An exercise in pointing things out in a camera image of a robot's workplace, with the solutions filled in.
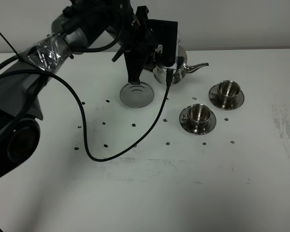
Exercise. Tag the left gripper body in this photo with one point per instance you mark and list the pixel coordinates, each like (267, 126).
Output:
(131, 32)

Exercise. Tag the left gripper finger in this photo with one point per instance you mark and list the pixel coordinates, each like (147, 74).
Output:
(135, 63)
(165, 33)

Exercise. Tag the stainless steel teapot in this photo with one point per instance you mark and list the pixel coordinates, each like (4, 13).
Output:
(156, 67)

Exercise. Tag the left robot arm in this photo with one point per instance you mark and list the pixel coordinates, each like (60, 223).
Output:
(86, 26)

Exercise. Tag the teapot steel saucer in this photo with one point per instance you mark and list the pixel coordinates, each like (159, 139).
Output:
(137, 96)

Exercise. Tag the near steel saucer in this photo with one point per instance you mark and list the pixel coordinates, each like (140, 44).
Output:
(200, 130)

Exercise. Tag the near steel teacup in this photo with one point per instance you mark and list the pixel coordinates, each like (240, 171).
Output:
(197, 115)

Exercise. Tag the steel teacup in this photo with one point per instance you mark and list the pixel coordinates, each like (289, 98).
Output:
(227, 91)
(197, 115)

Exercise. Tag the far steel teacup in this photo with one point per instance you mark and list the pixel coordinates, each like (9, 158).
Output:
(227, 91)

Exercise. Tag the far steel saucer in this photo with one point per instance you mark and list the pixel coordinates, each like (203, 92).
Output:
(224, 104)

